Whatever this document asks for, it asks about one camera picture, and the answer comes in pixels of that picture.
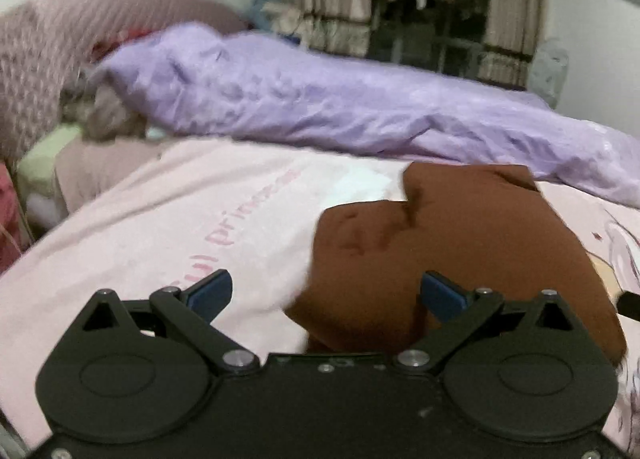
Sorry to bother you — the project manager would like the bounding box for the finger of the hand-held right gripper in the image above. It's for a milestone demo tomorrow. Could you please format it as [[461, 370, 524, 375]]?
[[617, 291, 640, 324]]

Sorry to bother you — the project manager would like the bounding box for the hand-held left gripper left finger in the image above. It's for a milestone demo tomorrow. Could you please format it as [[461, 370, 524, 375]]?
[[75, 269, 262, 374]]

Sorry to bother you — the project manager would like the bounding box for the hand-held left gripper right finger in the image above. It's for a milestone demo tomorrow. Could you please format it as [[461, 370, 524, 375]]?
[[394, 270, 583, 373]]

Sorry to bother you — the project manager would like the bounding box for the brown garment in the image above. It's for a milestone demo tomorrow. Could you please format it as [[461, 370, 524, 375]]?
[[284, 161, 628, 367]]

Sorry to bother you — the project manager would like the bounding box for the window with hanging clothes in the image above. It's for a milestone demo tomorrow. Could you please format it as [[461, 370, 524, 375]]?
[[369, 0, 495, 78]]

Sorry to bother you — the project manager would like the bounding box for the pink printed bed sheet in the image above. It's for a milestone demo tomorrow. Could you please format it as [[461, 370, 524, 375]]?
[[0, 138, 640, 452]]

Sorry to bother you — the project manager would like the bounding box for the mauve pillow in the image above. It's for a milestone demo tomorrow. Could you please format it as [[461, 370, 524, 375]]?
[[54, 138, 163, 214]]

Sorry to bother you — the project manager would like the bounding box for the grey brown plush cloth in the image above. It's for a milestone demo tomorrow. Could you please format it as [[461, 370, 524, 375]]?
[[61, 80, 147, 144]]

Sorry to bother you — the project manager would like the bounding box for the pale green pillow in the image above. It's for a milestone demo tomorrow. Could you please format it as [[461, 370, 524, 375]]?
[[16, 123, 85, 202]]

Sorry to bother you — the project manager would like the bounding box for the pink floral cloth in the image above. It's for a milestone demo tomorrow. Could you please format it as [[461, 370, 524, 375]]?
[[0, 163, 25, 272]]

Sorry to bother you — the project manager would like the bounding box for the purple quilt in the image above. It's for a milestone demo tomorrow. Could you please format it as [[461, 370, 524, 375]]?
[[87, 23, 640, 207]]

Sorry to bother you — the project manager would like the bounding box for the red cloth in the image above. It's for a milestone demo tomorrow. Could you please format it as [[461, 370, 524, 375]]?
[[91, 28, 153, 60]]

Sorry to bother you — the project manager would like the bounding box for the pink padded headboard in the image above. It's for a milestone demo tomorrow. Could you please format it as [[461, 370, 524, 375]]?
[[0, 0, 247, 162]]

